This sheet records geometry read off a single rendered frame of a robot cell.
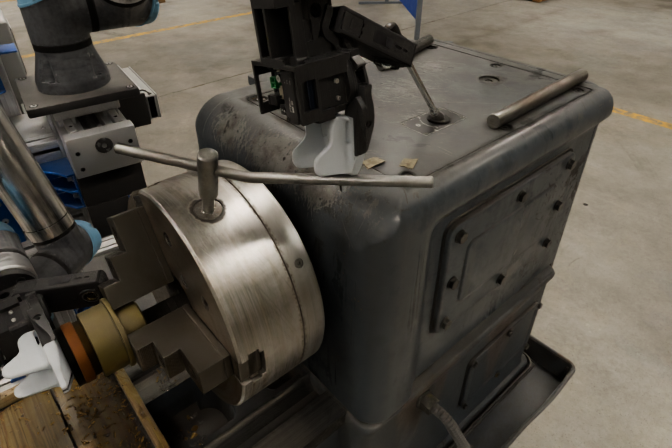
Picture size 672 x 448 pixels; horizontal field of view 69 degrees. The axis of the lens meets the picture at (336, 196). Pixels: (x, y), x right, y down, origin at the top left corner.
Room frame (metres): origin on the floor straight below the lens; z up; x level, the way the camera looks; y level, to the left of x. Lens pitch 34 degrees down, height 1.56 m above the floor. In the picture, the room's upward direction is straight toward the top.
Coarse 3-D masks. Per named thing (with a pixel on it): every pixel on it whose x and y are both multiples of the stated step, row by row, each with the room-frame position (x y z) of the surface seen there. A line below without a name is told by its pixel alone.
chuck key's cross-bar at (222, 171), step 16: (160, 160) 0.45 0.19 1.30; (176, 160) 0.45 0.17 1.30; (192, 160) 0.45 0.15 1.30; (224, 176) 0.45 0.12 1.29; (240, 176) 0.44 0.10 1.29; (256, 176) 0.44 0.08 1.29; (272, 176) 0.44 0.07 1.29; (288, 176) 0.44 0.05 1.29; (304, 176) 0.44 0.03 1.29; (320, 176) 0.43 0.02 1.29; (336, 176) 0.43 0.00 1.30; (352, 176) 0.43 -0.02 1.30; (368, 176) 0.43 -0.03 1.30; (384, 176) 0.43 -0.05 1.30; (400, 176) 0.42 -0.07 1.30; (416, 176) 0.42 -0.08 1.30
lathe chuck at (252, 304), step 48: (144, 192) 0.50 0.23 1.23; (192, 192) 0.49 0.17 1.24; (192, 240) 0.42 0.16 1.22; (240, 240) 0.44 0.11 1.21; (192, 288) 0.42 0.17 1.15; (240, 288) 0.39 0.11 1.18; (288, 288) 0.42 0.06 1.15; (240, 336) 0.36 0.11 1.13; (288, 336) 0.39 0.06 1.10; (240, 384) 0.35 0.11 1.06
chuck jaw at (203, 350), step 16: (160, 320) 0.42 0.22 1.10; (176, 320) 0.42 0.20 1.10; (192, 320) 0.42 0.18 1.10; (128, 336) 0.39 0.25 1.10; (144, 336) 0.39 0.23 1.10; (160, 336) 0.39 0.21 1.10; (176, 336) 0.39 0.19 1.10; (192, 336) 0.39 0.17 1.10; (208, 336) 0.39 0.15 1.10; (144, 352) 0.37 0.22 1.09; (160, 352) 0.37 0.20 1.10; (176, 352) 0.37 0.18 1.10; (192, 352) 0.37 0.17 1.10; (208, 352) 0.37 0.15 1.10; (224, 352) 0.37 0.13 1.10; (256, 352) 0.37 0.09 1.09; (144, 368) 0.37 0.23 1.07; (176, 368) 0.37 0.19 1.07; (192, 368) 0.35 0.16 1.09; (208, 368) 0.35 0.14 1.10; (224, 368) 0.36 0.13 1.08; (240, 368) 0.36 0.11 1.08; (256, 368) 0.37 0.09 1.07; (208, 384) 0.34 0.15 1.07
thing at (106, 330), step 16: (128, 304) 0.43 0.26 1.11; (80, 320) 0.39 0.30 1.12; (96, 320) 0.40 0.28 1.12; (112, 320) 0.40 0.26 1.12; (128, 320) 0.41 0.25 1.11; (144, 320) 0.41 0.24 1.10; (64, 336) 0.38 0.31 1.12; (80, 336) 0.38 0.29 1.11; (96, 336) 0.38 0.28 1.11; (112, 336) 0.38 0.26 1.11; (64, 352) 0.36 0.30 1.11; (80, 352) 0.36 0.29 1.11; (96, 352) 0.37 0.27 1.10; (112, 352) 0.37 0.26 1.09; (128, 352) 0.38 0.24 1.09; (80, 368) 0.35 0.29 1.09; (96, 368) 0.36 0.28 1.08; (112, 368) 0.37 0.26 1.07; (80, 384) 0.35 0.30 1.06
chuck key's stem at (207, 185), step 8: (200, 152) 0.45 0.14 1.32; (208, 152) 0.45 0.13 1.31; (216, 152) 0.45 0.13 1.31; (200, 160) 0.44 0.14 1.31; (208, 160) 0.44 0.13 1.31; (216, 160) 0.45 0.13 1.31; (200, 168) 0.44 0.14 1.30; (208, 168) 0.44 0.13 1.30; (216, 168) 0.45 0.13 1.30; (200, 176) 0.44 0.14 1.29; (208, 176) 0.44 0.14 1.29; (216, 176) 0.45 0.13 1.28; (200, 184) 0.45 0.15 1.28; (208, 184) 0.45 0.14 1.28; (216, 184) 0.45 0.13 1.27; (200, 192) 0.45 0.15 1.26; (208, 192) 0.45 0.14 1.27; (216, 192) 0.46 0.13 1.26; (208, 200) 0.45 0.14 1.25; (208, 208) 0.46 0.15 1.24
